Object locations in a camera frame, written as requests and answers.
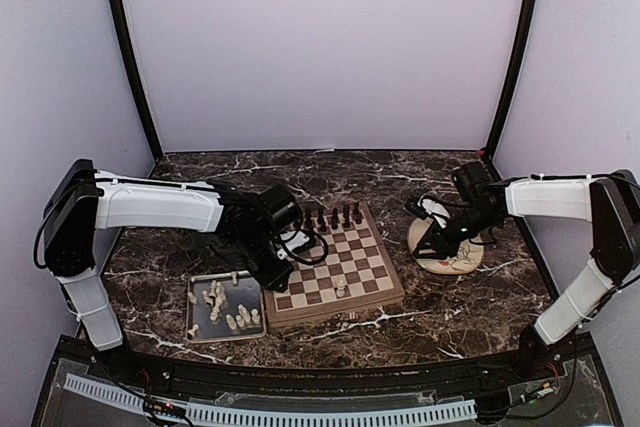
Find black left frame post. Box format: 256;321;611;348
108;0;164;162

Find metal tray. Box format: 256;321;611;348
183;269;266;345

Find wooden chess board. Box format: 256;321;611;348
264;203;405;329

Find black frame post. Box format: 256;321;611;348
108;0;164;162
483;0;536;163

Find black right frame post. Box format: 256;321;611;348
483;0;536;163

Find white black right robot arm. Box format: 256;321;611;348
405;161;639;381

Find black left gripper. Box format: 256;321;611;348
230;230;295;292

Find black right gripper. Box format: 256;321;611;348
414;204;501;260

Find round bird pattern plate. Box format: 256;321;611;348
406;212;486;276

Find white chess pieces in tray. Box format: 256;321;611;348
187;271;259;340

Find white perforated cable duct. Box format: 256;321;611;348
63;374;477;426

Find black front rail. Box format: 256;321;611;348
49;334;596;398

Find dark chess pieces row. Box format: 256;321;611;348
294;202;366;234

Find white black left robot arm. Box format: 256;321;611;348
33;159;310;383

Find white chess king piece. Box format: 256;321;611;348
335;279;347;299

